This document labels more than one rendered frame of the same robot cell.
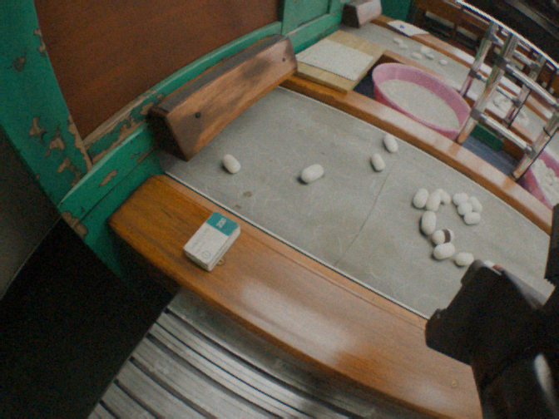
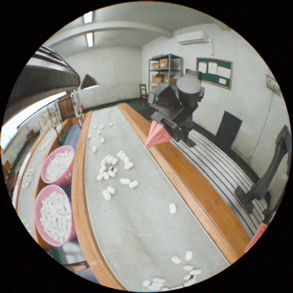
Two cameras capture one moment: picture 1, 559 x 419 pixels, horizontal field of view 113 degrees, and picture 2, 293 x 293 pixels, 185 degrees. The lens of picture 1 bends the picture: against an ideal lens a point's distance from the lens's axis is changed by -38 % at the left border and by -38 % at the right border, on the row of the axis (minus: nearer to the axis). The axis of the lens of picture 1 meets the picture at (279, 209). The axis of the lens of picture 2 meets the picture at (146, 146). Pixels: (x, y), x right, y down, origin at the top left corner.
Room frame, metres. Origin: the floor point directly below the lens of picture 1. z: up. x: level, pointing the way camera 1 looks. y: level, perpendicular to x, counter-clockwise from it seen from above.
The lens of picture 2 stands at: (0.12, -0.47, 1.04)
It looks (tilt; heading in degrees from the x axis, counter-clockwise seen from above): 40 degrees down; 221
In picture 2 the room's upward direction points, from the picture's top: straight up
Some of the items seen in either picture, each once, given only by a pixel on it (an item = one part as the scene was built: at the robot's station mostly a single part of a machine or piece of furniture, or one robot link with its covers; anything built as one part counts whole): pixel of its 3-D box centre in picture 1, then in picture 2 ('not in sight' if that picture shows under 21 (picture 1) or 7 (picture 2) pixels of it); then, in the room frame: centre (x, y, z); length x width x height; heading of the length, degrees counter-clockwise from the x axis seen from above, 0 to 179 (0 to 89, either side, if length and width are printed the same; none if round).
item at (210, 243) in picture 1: (212, 240); not in sight; (0.14, 0.07, 0.77); 0.06 x 0.04 x 0.02; 156
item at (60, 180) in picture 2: not in sight; (60, 167); (0.28, -0.95, 0.72); 0.27 x 0.27 x 0.10
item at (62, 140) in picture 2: not in sight; (49, 121); (0.29, -1.42, 0.90); 0.20 x 0.19 x 0.45; 66
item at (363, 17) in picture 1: (365, 9); not in sight; (1.00, -0.19, 0.83); 0.30 x 0.06 x 0.07; 156
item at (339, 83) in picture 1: (342, 55); not in sight; (0.67, -0.10, 0.77); 0.33 x 0.15 x 0.01; 156
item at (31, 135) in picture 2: not in sight; (30, 134); (2.53, -6.03, 0.32); 0.42 x 0.42 x 0.64; 67
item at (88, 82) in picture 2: not in sight; (92, 82); (-0.14, -1.22, 1.08); 0.62 x 0.08 x 0.07; 66
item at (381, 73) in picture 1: (418, 107); not in sight; (0.58, -0.30, 0.72); 0.27 x 0.27 x 0.10
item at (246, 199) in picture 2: not in sight; (249, 197); (-0.21, -0.06, 0.71); 0.20 x 0.07 x 0.08; 67
